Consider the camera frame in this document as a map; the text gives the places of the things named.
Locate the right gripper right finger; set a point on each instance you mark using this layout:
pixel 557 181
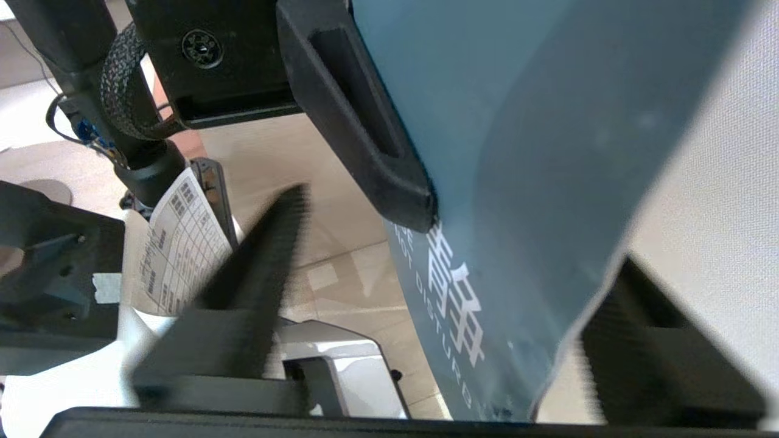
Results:
pixel 663 371

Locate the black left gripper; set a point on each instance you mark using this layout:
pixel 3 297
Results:
pixel 231 79

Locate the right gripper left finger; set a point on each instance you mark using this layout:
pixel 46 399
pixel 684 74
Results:
pixel 231 347

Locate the blue and white door hanger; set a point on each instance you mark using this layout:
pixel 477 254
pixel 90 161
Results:
pixel 517 152

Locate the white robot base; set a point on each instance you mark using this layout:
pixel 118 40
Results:
pixel 61 389

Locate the cream door panel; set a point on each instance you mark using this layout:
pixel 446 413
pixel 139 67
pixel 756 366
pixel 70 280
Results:
pixel 712 182

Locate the white printed paper label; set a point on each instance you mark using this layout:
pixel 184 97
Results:
pixel 182 243

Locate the white tape piece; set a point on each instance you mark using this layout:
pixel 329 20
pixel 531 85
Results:
pixel 108 289

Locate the dark grey robot torso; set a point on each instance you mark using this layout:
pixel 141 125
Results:
pixel 55 255

